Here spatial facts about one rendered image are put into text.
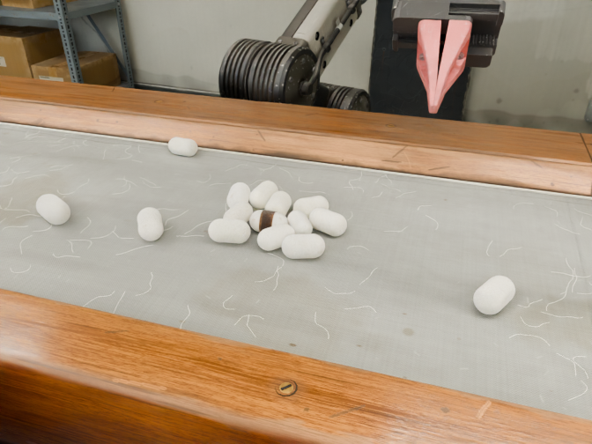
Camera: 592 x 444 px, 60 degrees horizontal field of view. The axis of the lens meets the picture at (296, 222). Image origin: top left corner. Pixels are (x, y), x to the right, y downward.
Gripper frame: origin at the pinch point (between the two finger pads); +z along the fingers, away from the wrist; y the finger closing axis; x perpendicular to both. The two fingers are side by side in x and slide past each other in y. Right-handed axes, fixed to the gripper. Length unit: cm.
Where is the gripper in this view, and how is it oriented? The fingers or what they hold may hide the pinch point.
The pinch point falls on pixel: (433, 101)
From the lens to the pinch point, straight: 51.1
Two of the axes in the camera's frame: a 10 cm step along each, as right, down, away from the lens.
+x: 1.9, 3.4, 9.2
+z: -2.1, 9.3, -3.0
